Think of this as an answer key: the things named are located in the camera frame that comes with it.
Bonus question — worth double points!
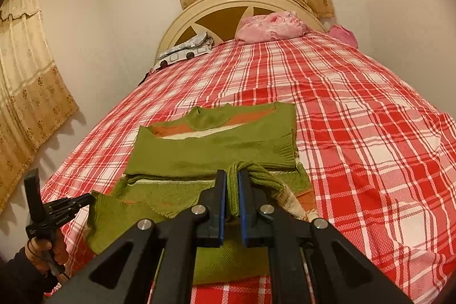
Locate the cream wooden headboard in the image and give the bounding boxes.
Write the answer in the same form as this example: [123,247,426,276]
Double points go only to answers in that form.
[157,0,325,54]

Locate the beige patterned left curtain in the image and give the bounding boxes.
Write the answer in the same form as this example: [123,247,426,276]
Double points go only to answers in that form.
[1,0,79,207]

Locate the pink floral pillow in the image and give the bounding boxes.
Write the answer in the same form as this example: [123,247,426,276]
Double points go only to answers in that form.
[235,11,311,44]

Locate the dark sleeved left forearm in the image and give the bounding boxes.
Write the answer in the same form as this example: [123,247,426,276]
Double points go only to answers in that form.
[1,248,58,304]

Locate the green orange striped knit sweater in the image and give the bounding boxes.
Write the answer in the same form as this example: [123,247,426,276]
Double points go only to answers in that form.
[87,102,311,285]

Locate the pink cloth beside bed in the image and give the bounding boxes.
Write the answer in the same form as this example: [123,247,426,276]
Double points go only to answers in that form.
[328,25,359,49]

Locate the person's left hand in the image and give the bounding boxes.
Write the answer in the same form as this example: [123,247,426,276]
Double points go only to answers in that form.
[24,228,70,274]

